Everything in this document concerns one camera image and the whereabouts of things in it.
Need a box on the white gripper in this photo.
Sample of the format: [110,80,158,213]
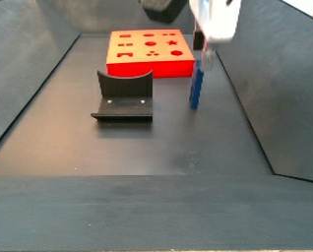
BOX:
[190,0,242,109]

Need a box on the red shape sorter board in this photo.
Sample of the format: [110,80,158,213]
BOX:
[107,30,195,78]

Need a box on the black curved holder bracket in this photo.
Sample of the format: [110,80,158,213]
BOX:
[91,72,152,121]

